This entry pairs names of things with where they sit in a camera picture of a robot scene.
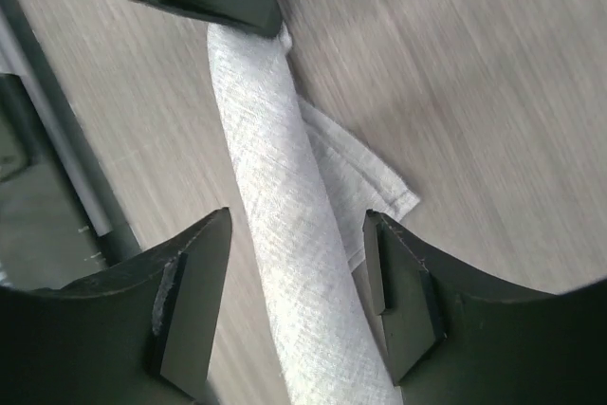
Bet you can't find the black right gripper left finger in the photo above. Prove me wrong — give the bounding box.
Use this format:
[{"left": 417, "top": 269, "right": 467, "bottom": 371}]
[{"left": 1, "top": 208, "right": 232, "bottom": 404}]

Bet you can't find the grey cloth napkin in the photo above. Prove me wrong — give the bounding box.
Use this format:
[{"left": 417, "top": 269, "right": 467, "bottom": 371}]
[{"left": 207, "top": 25, "right": 419, "bottom": 404}]

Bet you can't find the aluminium front rail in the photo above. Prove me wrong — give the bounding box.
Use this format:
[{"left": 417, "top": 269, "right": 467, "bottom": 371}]
[{"left": 1, "top": 0, "right": 141, "bottom": 265}]

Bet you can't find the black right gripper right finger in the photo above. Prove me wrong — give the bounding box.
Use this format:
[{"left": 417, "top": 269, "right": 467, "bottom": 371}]
[{"left": 363, "top": 211, "right": 606, "bottom": 404}]

